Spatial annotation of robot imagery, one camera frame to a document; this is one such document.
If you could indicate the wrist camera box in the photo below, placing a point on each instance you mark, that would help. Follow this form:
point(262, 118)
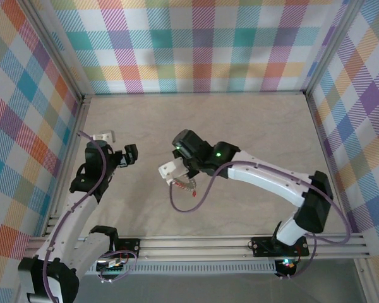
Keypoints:
point(173, 168)
point(105, 136)

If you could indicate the aluminium rear frame rail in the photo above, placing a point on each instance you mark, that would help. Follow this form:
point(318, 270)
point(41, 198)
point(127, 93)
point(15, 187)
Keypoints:
point(192, 93)

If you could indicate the aluminium side frame rail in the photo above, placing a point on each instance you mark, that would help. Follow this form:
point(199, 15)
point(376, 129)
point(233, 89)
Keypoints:
point(77, 126)
point(323, 142)

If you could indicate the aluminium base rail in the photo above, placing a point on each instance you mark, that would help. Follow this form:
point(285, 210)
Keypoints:
point(192, 247)

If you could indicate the grey metal sheet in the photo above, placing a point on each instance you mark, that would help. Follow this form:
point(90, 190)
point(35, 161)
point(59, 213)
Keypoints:
point(192, 288)

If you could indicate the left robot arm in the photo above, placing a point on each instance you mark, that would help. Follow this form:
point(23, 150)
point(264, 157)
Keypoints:
point(69, 227)

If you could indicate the green circuit board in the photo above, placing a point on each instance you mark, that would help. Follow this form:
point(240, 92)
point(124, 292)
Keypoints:
point(112, 268)

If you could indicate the controller board with lights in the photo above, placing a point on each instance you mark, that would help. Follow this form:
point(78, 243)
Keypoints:
point(285, 263)

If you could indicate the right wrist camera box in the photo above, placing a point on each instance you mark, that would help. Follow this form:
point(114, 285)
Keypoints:
point(173, 168)

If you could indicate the red oval key tag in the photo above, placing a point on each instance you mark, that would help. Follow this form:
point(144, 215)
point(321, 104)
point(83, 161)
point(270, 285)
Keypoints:
point(194, 193)

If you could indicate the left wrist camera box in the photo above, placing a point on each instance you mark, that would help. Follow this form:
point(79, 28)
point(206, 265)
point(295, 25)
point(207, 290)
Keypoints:
point(105, 136)

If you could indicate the aluminium frame post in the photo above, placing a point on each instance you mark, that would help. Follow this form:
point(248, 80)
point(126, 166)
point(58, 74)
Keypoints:
point(332, 47)
point(55, 50)

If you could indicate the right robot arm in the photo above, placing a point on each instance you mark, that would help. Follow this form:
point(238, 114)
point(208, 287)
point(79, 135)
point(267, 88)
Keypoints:
point(265, 180)

